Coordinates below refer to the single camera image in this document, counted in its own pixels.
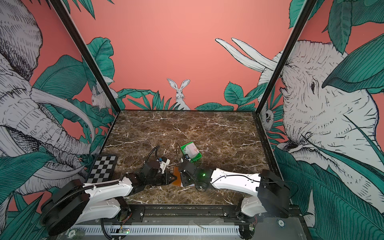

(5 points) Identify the brown leather card holder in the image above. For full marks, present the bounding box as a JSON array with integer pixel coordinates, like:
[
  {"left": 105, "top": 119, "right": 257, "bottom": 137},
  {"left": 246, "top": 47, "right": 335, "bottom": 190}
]
[{"left": 172, "top": 167, "right": 183, "bottom": 187}]

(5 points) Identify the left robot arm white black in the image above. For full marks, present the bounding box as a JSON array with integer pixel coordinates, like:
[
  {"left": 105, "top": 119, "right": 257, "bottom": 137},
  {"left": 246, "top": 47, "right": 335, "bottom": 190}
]
[{"left": 40, "top": 160, "right": 177, "bottom": 236}]

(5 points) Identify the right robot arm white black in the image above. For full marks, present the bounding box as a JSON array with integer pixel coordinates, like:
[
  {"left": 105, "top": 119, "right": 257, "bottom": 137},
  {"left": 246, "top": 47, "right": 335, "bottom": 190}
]
[{"left": 179, "top": 160, "right": 291, "bottom": 218}]

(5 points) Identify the stack of credit cards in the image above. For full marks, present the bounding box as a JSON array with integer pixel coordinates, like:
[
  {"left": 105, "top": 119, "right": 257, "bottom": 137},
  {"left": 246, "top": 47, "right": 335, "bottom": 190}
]
[{"left": 184, "top": 142, "right": 199, "bottom": 159}]

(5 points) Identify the green plastic tray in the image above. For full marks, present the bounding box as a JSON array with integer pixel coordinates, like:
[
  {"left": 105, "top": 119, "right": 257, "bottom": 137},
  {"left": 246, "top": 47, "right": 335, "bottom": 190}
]
[{"left": 181, "top": 142, "right": 202, "bottom": 162}]

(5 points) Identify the black white checkerboard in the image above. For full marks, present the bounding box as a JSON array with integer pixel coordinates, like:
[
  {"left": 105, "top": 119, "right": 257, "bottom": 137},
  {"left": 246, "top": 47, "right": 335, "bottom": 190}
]
[{"left": 86, "top": 155, "right": 118, "bottom": 184}]

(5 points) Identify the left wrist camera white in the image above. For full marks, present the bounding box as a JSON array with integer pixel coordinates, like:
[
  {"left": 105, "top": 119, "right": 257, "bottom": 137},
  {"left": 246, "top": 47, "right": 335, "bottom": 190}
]
[{"left": 158, "top": 157, "right": 170, "bottom": 174}]

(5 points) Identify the left camera black cable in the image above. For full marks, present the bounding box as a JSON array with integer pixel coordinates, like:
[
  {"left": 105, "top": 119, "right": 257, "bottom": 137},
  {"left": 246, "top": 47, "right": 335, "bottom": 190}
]
[{"left": 143, "top": 145, "right": 161, "bottom": 164}]

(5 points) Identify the camera black cable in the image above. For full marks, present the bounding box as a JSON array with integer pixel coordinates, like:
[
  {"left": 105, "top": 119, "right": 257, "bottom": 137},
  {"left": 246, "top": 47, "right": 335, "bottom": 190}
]
[
  {"left": 143, "top": 145, "right": 161, "bottom": 164},
  {"left": 175, "top": 142, "right": 185, "bottom": 161}
]

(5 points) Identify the right camera black cable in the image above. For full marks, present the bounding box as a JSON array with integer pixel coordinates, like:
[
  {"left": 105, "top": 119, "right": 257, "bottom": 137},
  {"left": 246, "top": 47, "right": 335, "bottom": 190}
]
[{"left": 175, "top": 142, "right": 185, "bottom": 161}]

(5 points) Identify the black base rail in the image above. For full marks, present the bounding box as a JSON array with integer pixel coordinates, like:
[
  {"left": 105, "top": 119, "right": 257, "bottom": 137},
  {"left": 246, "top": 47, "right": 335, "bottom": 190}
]
[{"left": 68, "top": 199, "right": 304, "bottom": 225}]

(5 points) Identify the white slotted cable duct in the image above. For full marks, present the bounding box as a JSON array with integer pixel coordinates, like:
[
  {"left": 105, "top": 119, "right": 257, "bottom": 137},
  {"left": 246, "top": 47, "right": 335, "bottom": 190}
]
[{"left": 65, "top": 224, "right": 241, "bottom": 237}]

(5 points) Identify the left black frame post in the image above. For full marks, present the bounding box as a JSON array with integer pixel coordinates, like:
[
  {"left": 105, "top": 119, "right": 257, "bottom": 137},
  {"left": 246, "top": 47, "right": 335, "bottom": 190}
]
[{"left": 49, "top": 0, "right": 121, "bottom": 114}]

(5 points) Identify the black frame post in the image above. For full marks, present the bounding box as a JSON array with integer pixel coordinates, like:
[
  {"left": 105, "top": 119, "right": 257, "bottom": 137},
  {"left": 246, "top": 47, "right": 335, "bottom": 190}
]
[
  {"left": 255, "top": 0, "right": 318, "bottom": 115},
  {"left": 49, "top": 0, "right": 121, "bottom": 114}
]

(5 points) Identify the right black frame post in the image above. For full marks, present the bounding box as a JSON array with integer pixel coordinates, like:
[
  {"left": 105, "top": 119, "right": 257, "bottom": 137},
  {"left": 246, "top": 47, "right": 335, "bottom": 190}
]
[{"left": 255, "top": 0, "right": 318, "bottom": 115}]

